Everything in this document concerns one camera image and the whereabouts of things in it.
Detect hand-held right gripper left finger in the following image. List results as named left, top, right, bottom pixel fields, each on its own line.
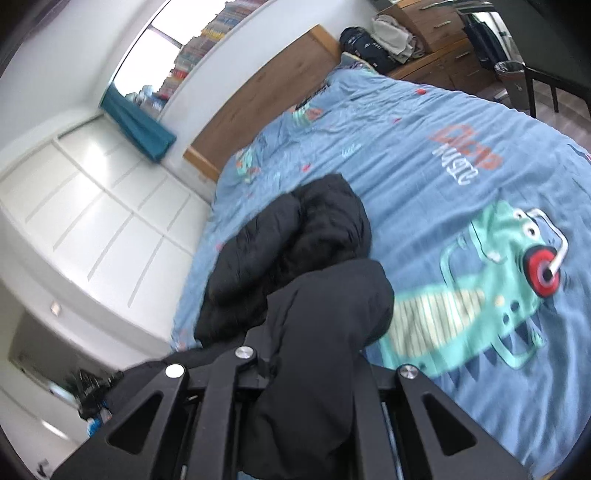
left=51, top=345, right=269, bottom=480

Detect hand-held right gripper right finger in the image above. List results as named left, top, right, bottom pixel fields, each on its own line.
left=355, top=355, right=529, bottom=480

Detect black puffer jacket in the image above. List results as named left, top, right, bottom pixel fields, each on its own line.
left=193, top=173, right=396, bottom=480

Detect white wardrobe doors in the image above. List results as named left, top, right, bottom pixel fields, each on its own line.
left=0, top=114, right=214, bottom=344

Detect blue printed bed sheet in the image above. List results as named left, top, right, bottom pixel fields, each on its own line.
left=170, top=59, right=591, bottom=480

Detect teal curtain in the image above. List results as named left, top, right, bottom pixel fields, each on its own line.
left=100, top=85, right=178, bottom=162

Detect wooden headboard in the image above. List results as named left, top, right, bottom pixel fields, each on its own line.
left=183, top=24, right=343, bottom=184

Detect window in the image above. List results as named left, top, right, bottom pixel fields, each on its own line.
left=112, top=0, right=271, bottom=112

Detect trash can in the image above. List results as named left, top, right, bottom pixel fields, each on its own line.
left=493, top=60, right=528, bottom=108

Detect black backpack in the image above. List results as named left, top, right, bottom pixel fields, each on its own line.
left=339, top=26, right=394, bottom=73

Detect black chair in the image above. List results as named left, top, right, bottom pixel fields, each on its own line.
left=521, top=64, right=591, bottom=121

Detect beige cloth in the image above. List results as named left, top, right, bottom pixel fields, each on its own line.
left=370, top=14, right=426, bottom=64

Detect wooden dresser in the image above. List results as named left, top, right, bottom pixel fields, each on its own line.
left=385, top=0, right=505, bottom=95

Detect black hanging bag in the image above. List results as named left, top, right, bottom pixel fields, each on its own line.
left=463, top=14, right=509, bottom=71

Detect dark table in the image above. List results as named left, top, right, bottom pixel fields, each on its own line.
left=489, top=0, right=591, bottom=93

